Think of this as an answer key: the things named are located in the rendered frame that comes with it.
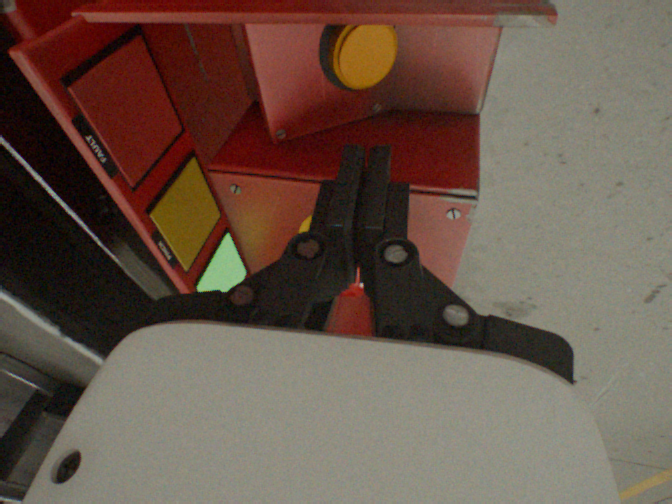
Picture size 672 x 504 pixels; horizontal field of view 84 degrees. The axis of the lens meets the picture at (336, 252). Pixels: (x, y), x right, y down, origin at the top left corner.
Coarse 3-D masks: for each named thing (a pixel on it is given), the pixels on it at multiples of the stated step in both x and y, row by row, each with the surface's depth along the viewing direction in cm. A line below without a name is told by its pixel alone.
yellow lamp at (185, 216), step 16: (192, 160) 20; (192, 176) 20; (176, 192) 19; (192, 192) 20; (208, 192) 22; (160, 208) 18; (176, 208) 19; (192, 208) 21; (208, 208) 22; (160, 224) 18; (176, 224) 20; (192, 224) 21; (208, 224) 22; (176, 240) 20; (192, 240) 21; (176, 256) 20; (192, 256) 21
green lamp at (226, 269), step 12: (228, 240) 25; (228, 252) 25; (216, 264) 24; (228, 264) 26; (240, 264) 27; (204, 276) 23; (216, 276) 24; (228, 276) 26; (240, 276) 28; (204, 288) 23; (216, 288) 24; (228, 288) 26
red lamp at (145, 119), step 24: (120, 48) 15; (144, 48) 16; (96, 72) 14; (120, 72) 15; (144, 72) 16; (96, 96) 14; (120, 96) 15; (144, 96) 16; (96, 120) 14; (120, 120) 15; (144, 120) 16; (168, 120) 18; (120, 144) 15; (144, 144) 17; (168, 144) 18; (120, 168) 15; (144, 168) 17
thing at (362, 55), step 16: (336, 32) 19; (352, 32) 19; (368, 32) 19; (384, 32) 19; (336, 48) 19; (352, 48) 19; (368, 48) 20; (384, 48) 20; (336, 64) 20; (352, 64) 20; (368, 64) 20; (384, 64) 21; (352, 80) 21; (368, 80) 21
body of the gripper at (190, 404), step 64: (192, 320) 9; (128, 384) 7; (192, 384) 7; (256, 384) 7; (320, 384) 7; (384, 384) 7; (448, 384) 7; (512, 384) 7; (64, 448) 7; (128, 448) 6; (192, 448) 6; (256, 448) 6; (320, 448) 6; (384, 448) 6; (448, 448) 6; (512, 448) 6; (576, 448) 6
